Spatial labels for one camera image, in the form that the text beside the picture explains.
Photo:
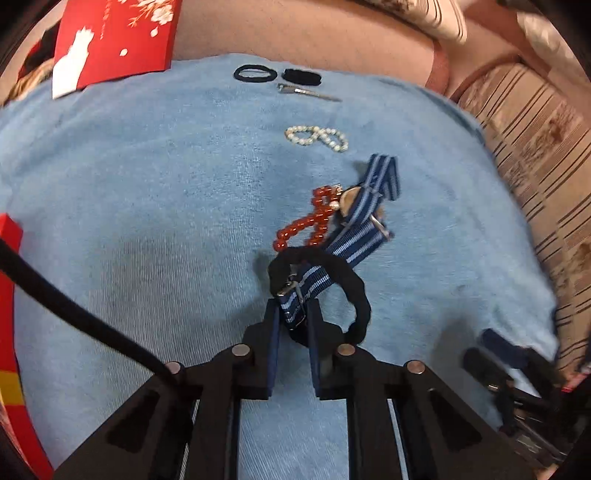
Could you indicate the pile of dark clothes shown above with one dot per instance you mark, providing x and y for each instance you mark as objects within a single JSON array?
[{"x": 27, "y": 69}]

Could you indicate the red gift box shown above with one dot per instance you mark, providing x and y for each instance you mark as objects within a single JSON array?
[{"x": 14, "y": 392}]

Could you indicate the striped floral armchair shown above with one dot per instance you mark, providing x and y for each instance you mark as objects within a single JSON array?
[{"x": 540, "y": 161}]

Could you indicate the thick black hair band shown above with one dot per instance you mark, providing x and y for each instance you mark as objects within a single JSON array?
[{"x": 301, "y": 77}]

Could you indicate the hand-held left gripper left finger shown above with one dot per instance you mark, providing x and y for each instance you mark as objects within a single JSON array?
[{"x": 272, "y": 350}]

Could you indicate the silver hair clip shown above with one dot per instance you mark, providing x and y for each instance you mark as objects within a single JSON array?
[{"x": 304, "y": 91}]

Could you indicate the pink sofa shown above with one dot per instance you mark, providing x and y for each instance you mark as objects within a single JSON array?
[{"x": 300, "y": 32}]

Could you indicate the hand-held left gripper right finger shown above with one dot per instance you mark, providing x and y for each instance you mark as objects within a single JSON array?
[{"x": 316, "y": 355}]

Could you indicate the blue towel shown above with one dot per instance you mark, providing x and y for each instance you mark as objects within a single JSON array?
[{"x": 161, "y": 207}]

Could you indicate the red blossom print box lid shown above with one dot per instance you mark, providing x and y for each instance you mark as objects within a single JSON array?
[{"x": 115, "y": 41}]

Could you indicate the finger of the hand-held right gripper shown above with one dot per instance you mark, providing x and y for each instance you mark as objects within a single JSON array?
[
  {"x": 485, "y": 367},
  {"x": 501, "y": 346}
]

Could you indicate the striped floral cushion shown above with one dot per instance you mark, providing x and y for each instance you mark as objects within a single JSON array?
[{"x": 425, "y": 16}]

